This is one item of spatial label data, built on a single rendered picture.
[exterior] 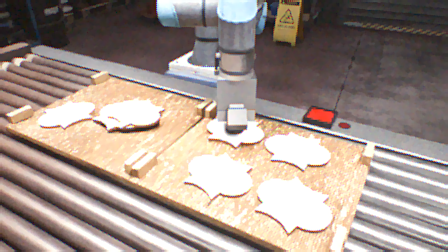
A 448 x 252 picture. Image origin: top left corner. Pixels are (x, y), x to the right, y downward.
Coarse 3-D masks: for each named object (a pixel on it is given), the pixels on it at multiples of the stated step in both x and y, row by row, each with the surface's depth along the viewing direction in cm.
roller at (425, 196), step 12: (12, 72) 121; (24, 72) 118; (36, 72) 117; (48, 84) 112; (60, 84) 110; (72, 84) 109; (372, 180) 70; (384, 180) 69; (396, 180) 69; (396, 192) 68; (408, 192) 67; (420, 192) 66; (432, 192) 66; (432, 204) 65; (444, 204) 64
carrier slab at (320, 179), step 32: (192, 128) 83; (288, 128) 83; (160, 160) 72; (192, 160) 72; (256, 160) 72; (352, 160) 72; (160, 192) 64; (192, 192) 64; (256, 192) 64; (320, 192) 64; (352, 192) 64; (224, 224) 58; (256, 224) 57
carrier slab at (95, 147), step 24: (72, 96) 98; (96, 96) 98; (120, 96) 98; (144, 96) 98; (168, 96) 98; (24, 120) 86; (168, 120) 86; (192, 120) 86; (48, 144) 77; (72, 144) 77; (96, 144) 77; (120, 144) 77; (144, 144) 77; (168, 144) 77; (96, 168) 71; (120, 168) 70
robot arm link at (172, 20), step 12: (168, 0) 73; (180, 0) 73; (192, 0) 73; (204, 0) 73; (168, 12) 74; (180, 12) 73; (192, 12) 73; (204, 12) 73; (168, 24) 76; (180, 24) 76; (192, 24) 75; (204, 24) 75
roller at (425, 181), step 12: (12, 60) 128; (24, 60) 127; (48, 72) 119; (60, 72) 117; (84, 84) 111; (372, 168) 74; (384, 168) 73; (396, 168) 72; (408, 180) 71; (420, 180) 70; (432, 180) 69; (444, 180) 69; (444, 192) 68
